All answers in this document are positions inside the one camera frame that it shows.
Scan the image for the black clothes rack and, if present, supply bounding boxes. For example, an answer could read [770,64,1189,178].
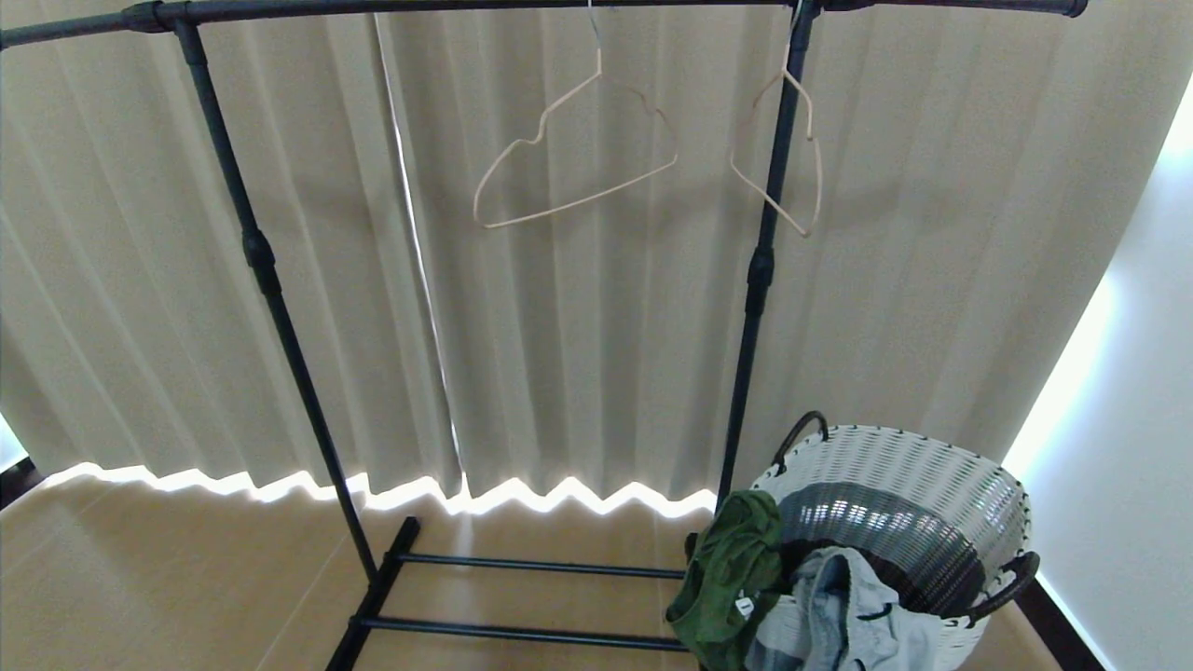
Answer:
[0,0,1090,671]

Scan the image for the green garment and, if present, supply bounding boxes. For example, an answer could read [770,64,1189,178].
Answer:
[665,490,787,671]

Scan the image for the white laundry basket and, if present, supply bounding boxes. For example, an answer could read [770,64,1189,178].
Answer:
[685,410,1042,671]

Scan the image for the pink clothes hanger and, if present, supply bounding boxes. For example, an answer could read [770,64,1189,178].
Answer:
[728,0,825,240]
[473,0,679,231]

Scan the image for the pale grey shorts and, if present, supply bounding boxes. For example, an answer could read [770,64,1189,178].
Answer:
[743,546,944,671]

